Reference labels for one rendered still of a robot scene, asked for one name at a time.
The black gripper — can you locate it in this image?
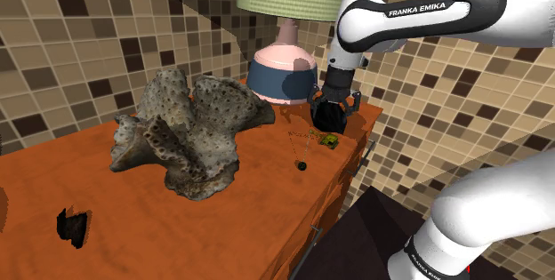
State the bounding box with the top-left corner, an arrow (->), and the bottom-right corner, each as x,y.
307,65 -> 364,118

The black rounded vessel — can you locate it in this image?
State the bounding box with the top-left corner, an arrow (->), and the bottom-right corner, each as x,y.
310,99 -> 349,136

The yellow green toy crane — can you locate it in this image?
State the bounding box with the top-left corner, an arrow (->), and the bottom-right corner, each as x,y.
287,129 -> 341,172

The green shade pink blue lamp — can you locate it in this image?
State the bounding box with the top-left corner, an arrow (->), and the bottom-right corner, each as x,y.
235,0 -> 359,107

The grey porous coral sculpture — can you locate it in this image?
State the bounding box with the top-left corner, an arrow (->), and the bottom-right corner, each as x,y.
109,68 -> 277,203

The dark robot stand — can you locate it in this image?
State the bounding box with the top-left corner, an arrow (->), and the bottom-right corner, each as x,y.
293,185 -> 436,280

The orange wooden chest of drawers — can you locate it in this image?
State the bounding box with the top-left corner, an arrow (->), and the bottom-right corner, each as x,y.
0,78 -> 385,280

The small dark brown block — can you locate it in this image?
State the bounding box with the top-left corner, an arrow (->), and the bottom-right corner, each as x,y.
55,206 -> 91,251

